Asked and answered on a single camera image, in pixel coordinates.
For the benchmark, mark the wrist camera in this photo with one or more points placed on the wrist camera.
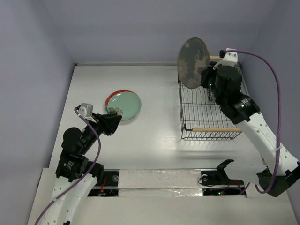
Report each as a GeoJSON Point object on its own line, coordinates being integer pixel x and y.
{"type": "Point", "coordinates": [229, 57]}
{"type": "Point", "coordinates": [86, 111]}

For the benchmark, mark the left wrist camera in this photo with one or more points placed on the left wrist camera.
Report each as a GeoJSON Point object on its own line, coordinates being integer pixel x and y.
{"type": "Point", "coordinates": [86, 111]}

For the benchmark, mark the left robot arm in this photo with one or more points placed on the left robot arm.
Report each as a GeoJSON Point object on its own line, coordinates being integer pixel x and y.
{"type": "Point", "coordinates": [75, 175]}

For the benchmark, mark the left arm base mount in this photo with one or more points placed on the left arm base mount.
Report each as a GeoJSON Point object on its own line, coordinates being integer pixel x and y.
{"type": "Point", "coordinates": [108, 186]}

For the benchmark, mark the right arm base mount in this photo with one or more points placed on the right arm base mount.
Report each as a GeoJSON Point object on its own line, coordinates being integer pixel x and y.
{"type": "Point", "coordinates": [215, 182]}

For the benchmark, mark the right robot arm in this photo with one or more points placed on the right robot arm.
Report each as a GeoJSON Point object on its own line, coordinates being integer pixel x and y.
{"type": "Point", "coordinates": [282, 169]}

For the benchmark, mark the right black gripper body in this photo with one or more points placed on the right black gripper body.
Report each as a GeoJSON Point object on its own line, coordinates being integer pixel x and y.
{"type": "Point", "coordinates": [206, 76]}

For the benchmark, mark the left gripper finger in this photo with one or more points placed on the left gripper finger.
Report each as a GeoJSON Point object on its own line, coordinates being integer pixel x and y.
{"type": "Point", "coordinates": [102, 115]}
{"type": "Point", "coordinates": [111, 123]}

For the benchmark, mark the silver foil strip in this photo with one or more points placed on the silver foil strip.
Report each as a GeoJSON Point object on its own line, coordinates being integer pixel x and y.
{"type": "Point", "coordinates": [160, 183]}

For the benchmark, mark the light green flower plate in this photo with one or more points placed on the light green flower plate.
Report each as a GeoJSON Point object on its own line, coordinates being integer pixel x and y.
{"type": "Point", "coordinates": [126, 105]}

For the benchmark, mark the dark green deer plate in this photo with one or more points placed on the dark green deer plate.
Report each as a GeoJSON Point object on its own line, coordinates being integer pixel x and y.
{"type": "Point", "coordinates": [193, 58]}

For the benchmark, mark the blue floral white plate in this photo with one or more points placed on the blue floral white plate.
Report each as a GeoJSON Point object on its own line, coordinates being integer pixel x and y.
{"type": "Point", "coordinates": [211, 94]}

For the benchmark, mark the black wire dish rack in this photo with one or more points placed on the black wire dish rack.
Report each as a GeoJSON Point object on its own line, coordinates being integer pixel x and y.
{"type": "Point", "coordinates": [201, 120]}

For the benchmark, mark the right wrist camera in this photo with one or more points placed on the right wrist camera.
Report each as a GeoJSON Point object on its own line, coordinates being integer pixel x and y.
{"type": "Point", "coordinates": [229, 57]}

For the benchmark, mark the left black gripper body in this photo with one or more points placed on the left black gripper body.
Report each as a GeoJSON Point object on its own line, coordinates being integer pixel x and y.
{"type": "Point", "coordinates": [99, 127]}

